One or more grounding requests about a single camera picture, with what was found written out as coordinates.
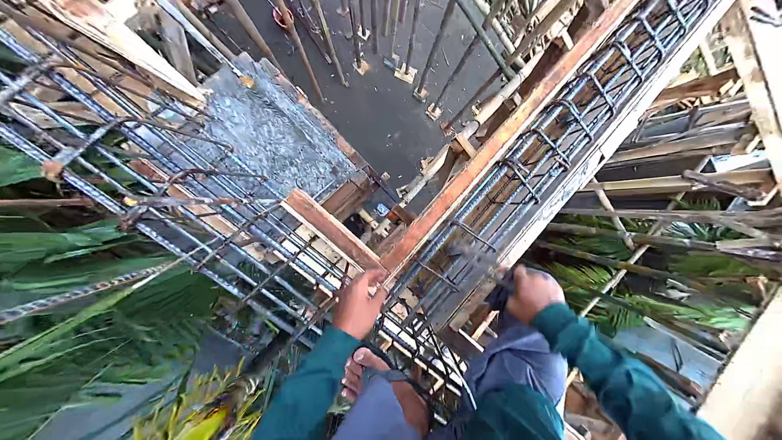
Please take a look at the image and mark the person's right hand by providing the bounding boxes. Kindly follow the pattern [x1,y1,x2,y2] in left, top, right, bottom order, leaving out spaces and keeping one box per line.
[506,264,566,326]

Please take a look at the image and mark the person's left hand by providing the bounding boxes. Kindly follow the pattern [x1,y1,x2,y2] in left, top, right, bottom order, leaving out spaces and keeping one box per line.
[333,268,388,341]

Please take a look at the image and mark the dark hammer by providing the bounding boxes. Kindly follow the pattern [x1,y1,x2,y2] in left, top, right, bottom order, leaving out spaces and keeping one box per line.
[449,240,517,311]

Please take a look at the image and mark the short reddish-brown wooden board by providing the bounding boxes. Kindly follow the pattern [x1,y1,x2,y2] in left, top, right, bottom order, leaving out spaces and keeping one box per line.
[281,188,384,276]

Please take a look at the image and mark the person's right forearm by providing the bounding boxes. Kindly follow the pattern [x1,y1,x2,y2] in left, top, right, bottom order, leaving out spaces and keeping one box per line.
[530,302,726,440]

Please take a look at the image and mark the person's left forearm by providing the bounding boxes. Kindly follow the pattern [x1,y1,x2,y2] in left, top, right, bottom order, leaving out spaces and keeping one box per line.
[251,325,362,440]

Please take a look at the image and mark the person's legs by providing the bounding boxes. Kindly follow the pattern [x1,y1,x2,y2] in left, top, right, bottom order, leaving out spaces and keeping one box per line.
[333,310,569,440]

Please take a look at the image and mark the brown wooden slab edge board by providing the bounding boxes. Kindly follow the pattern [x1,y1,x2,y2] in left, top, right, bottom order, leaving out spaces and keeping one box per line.
[259,58,382,222]

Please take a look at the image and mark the long orange-brown formwork board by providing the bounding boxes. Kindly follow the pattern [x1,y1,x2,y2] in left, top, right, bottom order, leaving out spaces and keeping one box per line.
[380,0,642,282]

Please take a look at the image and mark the long pale-edged formwork board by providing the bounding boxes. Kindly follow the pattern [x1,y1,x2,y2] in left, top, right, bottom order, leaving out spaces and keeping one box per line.
[431,0,738,334]

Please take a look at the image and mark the person's body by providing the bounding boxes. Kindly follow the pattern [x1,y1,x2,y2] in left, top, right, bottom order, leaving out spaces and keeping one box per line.
[470,384,565,440]

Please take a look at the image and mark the rebar cage with square stirrups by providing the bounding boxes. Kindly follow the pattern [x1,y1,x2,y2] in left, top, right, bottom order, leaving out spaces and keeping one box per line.
[388,0,717,306]

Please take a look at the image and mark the bamboo and timber scaffolding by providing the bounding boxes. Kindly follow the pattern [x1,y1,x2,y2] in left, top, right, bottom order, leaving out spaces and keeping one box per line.
[532,33,782,367]

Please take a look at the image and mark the brown board with pale edge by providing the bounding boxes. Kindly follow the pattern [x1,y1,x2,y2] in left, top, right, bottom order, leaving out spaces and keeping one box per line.
[128,159,270,262]

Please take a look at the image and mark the green palm foliage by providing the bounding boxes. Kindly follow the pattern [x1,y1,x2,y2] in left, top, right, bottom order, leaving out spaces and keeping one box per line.
[540,198,782,343]

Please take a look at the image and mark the yellow-green leafy plant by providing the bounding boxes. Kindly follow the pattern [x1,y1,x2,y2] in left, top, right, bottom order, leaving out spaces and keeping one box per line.
[131,357,276,440]

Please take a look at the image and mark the wide rusty-ended rebar cage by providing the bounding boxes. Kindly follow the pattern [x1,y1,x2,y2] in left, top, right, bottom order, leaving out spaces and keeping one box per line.
[0,27,367,352]

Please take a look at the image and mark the group of upright support poles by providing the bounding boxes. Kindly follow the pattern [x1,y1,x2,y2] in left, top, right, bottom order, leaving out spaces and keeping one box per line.
[223,0,526,136]

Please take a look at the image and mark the blurred pale wooden board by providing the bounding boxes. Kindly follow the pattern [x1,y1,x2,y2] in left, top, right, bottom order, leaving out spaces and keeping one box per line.
[696,287,782,440]

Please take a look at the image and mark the long ribbed loose rebar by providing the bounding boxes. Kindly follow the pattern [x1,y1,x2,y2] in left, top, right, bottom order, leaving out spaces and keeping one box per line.
[0,262,175,326]

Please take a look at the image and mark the green palm leaves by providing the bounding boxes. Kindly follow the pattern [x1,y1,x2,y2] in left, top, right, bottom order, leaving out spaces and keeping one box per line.
[0,137,224,429]

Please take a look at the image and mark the thick pale wooden plank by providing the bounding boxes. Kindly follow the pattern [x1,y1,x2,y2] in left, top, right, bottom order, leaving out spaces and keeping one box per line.
[38,0,210,111]

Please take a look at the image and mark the weathered wooden post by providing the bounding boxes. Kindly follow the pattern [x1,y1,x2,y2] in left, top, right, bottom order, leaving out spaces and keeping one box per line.
[720,0,782,199]

